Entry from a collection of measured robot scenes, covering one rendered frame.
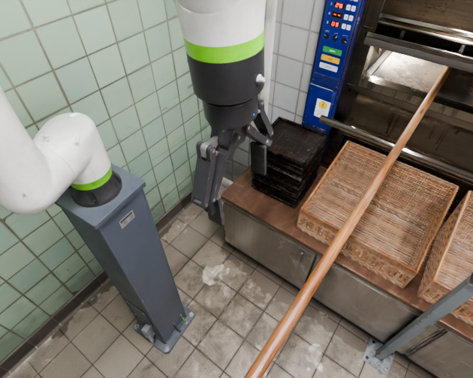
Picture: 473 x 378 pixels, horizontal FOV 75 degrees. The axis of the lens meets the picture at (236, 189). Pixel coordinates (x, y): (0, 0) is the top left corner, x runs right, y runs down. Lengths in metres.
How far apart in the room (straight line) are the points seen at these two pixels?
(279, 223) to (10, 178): 1.23
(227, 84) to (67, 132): 0.56
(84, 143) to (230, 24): 0.59
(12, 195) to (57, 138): 0.16
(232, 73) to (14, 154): 0.49
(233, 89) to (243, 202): 1.37
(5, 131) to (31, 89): 0.73
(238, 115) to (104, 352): 1.84
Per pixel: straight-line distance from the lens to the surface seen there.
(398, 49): 1.37
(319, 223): 1.53
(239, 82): 0.37
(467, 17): 1.46
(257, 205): 1.70
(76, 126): 0.87
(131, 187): 1.01
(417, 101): 1.60
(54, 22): 1.42
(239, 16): 0.34
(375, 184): 1.05
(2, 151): 0.72
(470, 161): 1.70
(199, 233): 2.31
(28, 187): 0.78
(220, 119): 0.41
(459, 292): 1.37
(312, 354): 2.01
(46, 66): 1.43
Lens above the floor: 1.91
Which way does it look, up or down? 48 degrees down
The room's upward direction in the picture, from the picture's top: straight up
